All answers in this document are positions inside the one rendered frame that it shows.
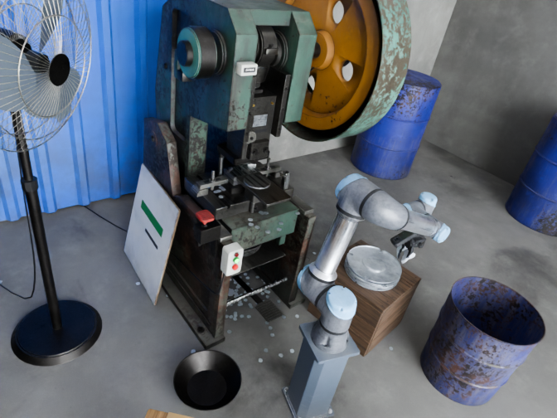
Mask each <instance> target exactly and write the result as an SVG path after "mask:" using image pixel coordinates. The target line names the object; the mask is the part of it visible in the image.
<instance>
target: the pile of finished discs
mask: <svg viewBox="0 0 557 418"><path fill-rule="evenodd" d="M344 267H345V271H346V273H347V275H348V276H349V277H350V278H351V279H352V280H353V281H354V282H356V283H357V284H358V285H360V286H362V287H364V288H367V289H371V290H375V291H386V290H389V289H393V288H394V287H395V286H396V285H397V284H398V282H399V280H400V278H398V279H397V280H396V281H395V282H392V283H388V284H378V283H374V282H371V281H369V280H366V279H369V277H367V276H365V279H363V278H361V277H360V276H359V275H357V274H356V273H355V272H354V271H353V270H352V269H351V268H350V266H349V265H348V263H347V259H345V264H344Z"/></svg>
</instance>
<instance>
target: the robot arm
mask: <svg viewBox="0 0 557 418"><path fill-rule="evenodd" d="M335 194H336V197H337V198H338V202H337V204H336V209H337V215H336V217H335V219H334V221H333V223H332V226H331V228H330V230H329V232H328V234H327V237H326V240H325V241H324V243H323V245H322V248H321V250H320V252H319V255H318V257H317V259H316V261H315V262H312V263H311V264H309V265H306V266H305V267H304V268H303V270H301V271H300V273H299V274H298V279H297V284H298V287H299V288H300V289H301V291H302V293H303V294H304V295H306V297H307V298H308V299H309V300H310V301H311V302H312V303H313V305H314V306H315V307H316V308H317V309H318V310H319V311H320V312H321V317H320V319H319V320H318V321H317V322H316V323H315V324H314V325H313V327H312V331H311V339H312V342H313V343H314V345H315V346H316V347H317V348H318V349H320V350H321V351H323V352H327V353H331V354H336V353H340V352H343V351H344V350H345V349H346V347H347V344H348V342H349V332H348V329H349V327H350V324H351V321H352V318H353V316H354V314H355V312H356V297H355V295H354V294H353V293H352V292H351V291H350V290H349V289H348V288H346V287H345V288H343V286H340V285H335V281H336V279H337V272H336V270H337V266H338V265H339V263H340V261H341V258H342V257H343V255H344V253H345V251H346V248H347V246H348V244H349V242H350V240H351V238H352V236H353V234H354V232H355V230H356V227H357V225H358V223H359V221H364V220H367V221H368V222H370V223H372V224H374V225H377V226H381V227H384V228H386V229H390V230H393V231H399V230H404V231H402V232H400V233H399V234H398V235H396V236H394V237H392V238H390V241H391V243H392V244H393V246H394V247H396V248H397V258H398V259H399V257H400V253H401V252H402V251H404V255H403V258H402V260H401V262H402V264H403V263H405V262H406V261H407V260H409V259H411V258H414V257H415V253H413V252H414V248H416V247H418V248H423V246H424V243H425V241H426V238H425V237H424V236H429V237H431V238H432V239H433V240H435V241H437V242H438V243H440V242H443V241H444V240H445V239H446V238H447V237H448V235H449V233H450V228H449V227H448V226H446V225H445V224H444V223H442V222H441V221H439V220H438V219H437V218H435V217H434V216H432V212H433V209H434V208H435V205H436V202H437V198H436V196H435V195H434V194H432V193H430V192H422V193H421V194H420V195H419V199H418V200H415V201H413V202H408V203H405V204H400V203H399V202H397V201H396V200H395V199H394V198H393V197H391V196H390V195H389V194H388V193H387V192H385V191H383V190H382V189H380V188H379V187H377V186H376V185H375V184H374V183H372V182H370V181H369V180H368V179H367V178H366V177H362V176H361V175H360V174H357V173H353V174H351V175H348V176H346V177H344V178H343V179H342V180H341V181H340V182H339V183H338V185H337V188H336V191H335ZM422 238H424V239H422ZM423 241H424V243H423V245H421V244H422V242H423Z"/></svg>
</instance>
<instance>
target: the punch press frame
mask: <svg viewBox="0 0 557 418"><path fill-rule="evenodd" d="M185 26H204V27H207V28H208V29H209V31H210V32H211V34H212V36H213V37H214V40H215V43H216V50H217V62H216V68H215V71H214V73H213V75H212V76H211V77H210V78H209V79H202V80H192V81H187V82H181V81H180V80H179V79H177V78H175V77H174V56H175V49H177V39H178V36H179V34H180V32H181V30H182V28H183V27H185ZM256 26H271V27H272V28H273V29H274V32H275V35H276V37H277V38H278V40H279V42H280V44H281V48H282V55H281V59H280V61H279V63H278V64H277V65H276V66H273V67H274V68H276V69H279V70H283V71H285V72H287V73H289V74H290V75H291V76H290V81H289V87H288V95H287V100H286V105H285V111H284V115H283V123H289V122H294V121H300V120H301V116H302V112H303V104H304V100H305V95H306V91H307V87H308V79H309V74H310V70H311V65H312V58H313V53H314V49H315V45H316V40H317V32H316V29H315V26H314V24H313V21H312V17H311V14H310V12H308V11H305V10H302V9H301V8H298V7H294V6H291V5H289V4H287V3H284V2H280V1H278V0H167V1H166V2H165V3H164V4H163V5H162V20H161V29H160V38H159V48H158V57H157V74H156V84H155V97H156V114H157V119H160V120H163V121H166V122H167V123H168V126H169V128H170V130H171V131H172V135H173V137H174V139H175V140H176V143H177V158H178V166H179V173H180V181H181V189H182V194H186V195H189V197H190V198H191V199H192V200H193V201H194V202H195V203H196V204H197V205H198V206H199V207H200V208H201V209H202V210H205V209H204V208H203V207H202V206H201V205H200V204H199V203H198V202H197V201H196V199H195V198H194V197H193V196H192V195H191V194H190V193H189V192H188V191H187V190H186V189H185V188H184V179H185V177H190V176H194V175H195V176H196V177H197V176H198V174H202V173H209V172H211V170H215V171H217V170H218V163H219V157H218V151H217V146H218V144H219V143H227V135H228V132H230V131H236V130H241V129H247V123H248V116H249V103H250V96H251V90H252V83H253V75H242V76H241V75H238V74H237V73H235V68H236V62H241V61H253V62H254V63H255V57H256V50H257V43H258V36H259V34H258V32H257V29H256ZM298 210H299V209H298V208H297V207H296V206H295V205H293V204H292V203H291V202H290V201H286V202H281V203H278V204H275V205H272V206H269V207H268V208H267V209H265V210H262V212H265V211H266V212H268V213H269V214H267V215H265V214H264V215H261V214H260V213H259V212H258V211H257V212H255V213H251V212H249V211H245V212H241V213H239V214H235V215H233V216H228V217H225V218H221V219H219V220H218V221H219V223H220V224H221V225H222V226H223V227H224V228H225V229H226V230H227V231H228V232H229V233H230V234H231V235H232V239H231V240H232V241H233V242H234V243H235V242H237V243H238V244H239V245H240V246H241V247H242V248H243V249H244V250H246V249H248V248H250V247H253V246H256V245H260V244H262V243H265V242H267V241H271V240H274V239H276V238H277V240H276V243H277V244H278V245H282V244H284V242H285V238H286V235H288V234H290V233H293V232H294V228H295V225H296V220H297V217H298V215H297V214H296V213H295V212H296V211H298ZM249 218H252V219H253V220H252V221H249V220H248V219H249ZM279 222H283V224H282V225H279ZM249 223H253V225H252V226H249ZM255 226H259V229H257V228H255ZM277 228H281V229H282V230H281V231H277ZM266 230H270V233H266V232H265V231H266ZM286 280H288V278H287V277H286V276H285V277H283V278H281V279H277V280H275V281H274V282H271V283H269V284H266V285H264V286H262V287H259V288H257V289H254V290H252V291H250V292H248V293H246V294H242V295H241V296H239V297H236V298H234V299H231V300H229V301H227V306H230V305H232V304H235V303H237V302H239V301H241V300H243V299H246V298H248V297H250V296H252V295H254V294H257V293H259V292H262V291H264V290H266V289H269V288H271V287H273V286H275V285H277V284H281V283H283V282H284V281H286ZM227 306H226V307H227Z"/></svg>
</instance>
